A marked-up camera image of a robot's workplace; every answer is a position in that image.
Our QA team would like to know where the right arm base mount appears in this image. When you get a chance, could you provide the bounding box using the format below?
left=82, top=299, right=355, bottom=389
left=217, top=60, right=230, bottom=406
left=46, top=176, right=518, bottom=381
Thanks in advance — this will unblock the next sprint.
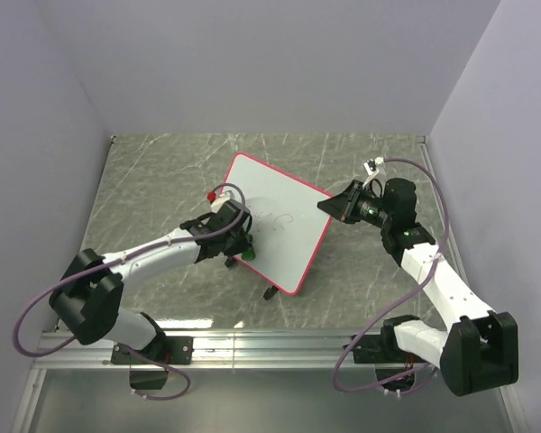
left=350, top=334, right=436, bottom=397

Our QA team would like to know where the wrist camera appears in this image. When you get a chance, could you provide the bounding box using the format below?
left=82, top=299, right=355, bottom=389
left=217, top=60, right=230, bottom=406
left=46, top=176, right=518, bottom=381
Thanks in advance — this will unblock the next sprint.
left=206, top=190, right=234, bottom=213
left=363, top=157, right=385, bottom=188

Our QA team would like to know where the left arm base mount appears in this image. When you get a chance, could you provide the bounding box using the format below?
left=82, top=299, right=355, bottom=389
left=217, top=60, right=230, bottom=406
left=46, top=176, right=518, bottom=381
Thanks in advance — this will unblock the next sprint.
left=110, top=336, right=194, bottom=401

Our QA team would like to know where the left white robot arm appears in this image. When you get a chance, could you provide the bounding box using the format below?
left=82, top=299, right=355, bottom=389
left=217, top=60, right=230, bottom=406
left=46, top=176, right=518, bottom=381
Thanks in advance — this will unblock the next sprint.
left=49, top=199, right=252, bottom=363

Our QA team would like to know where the green whiteboard eraser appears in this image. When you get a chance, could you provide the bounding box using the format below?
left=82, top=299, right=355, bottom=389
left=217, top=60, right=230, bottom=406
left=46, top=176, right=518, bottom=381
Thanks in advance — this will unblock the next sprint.
left=241, top=234, right=256, bottom=262

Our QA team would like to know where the wire whiteboard stand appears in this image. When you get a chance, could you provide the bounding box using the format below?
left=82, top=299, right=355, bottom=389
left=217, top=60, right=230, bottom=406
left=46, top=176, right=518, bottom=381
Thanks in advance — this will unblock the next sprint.
left=224, top=257, right=279, bottom=301

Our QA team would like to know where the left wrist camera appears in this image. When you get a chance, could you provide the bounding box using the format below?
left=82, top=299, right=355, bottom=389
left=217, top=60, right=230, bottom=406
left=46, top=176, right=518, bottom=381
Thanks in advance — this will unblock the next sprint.
left=206, top=190, right=234, bottom=213

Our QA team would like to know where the pink framed whiteboard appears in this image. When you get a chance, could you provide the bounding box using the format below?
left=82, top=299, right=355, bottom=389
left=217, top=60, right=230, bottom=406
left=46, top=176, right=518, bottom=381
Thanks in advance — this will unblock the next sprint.
left=225, top=152, right=331, bottom=296

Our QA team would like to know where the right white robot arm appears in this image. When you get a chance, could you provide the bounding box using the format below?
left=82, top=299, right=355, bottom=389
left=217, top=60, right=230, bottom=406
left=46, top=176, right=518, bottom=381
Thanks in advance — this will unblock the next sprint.
left=317, top=178, right=518, bottom=396

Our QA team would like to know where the aluminium rail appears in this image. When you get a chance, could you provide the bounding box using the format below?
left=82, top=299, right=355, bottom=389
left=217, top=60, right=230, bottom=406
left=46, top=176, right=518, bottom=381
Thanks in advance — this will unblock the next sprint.
left=33, top=331, right=509, bottom=371

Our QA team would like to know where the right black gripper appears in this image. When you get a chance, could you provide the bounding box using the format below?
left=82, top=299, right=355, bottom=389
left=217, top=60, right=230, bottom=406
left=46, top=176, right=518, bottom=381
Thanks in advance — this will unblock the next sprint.
left=317, top=180, right=392, bottom=229

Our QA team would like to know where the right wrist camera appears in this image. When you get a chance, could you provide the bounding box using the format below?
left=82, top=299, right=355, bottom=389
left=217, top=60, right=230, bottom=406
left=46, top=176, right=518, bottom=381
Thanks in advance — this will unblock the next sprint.
left=363, top=157, right=385, bottom=188

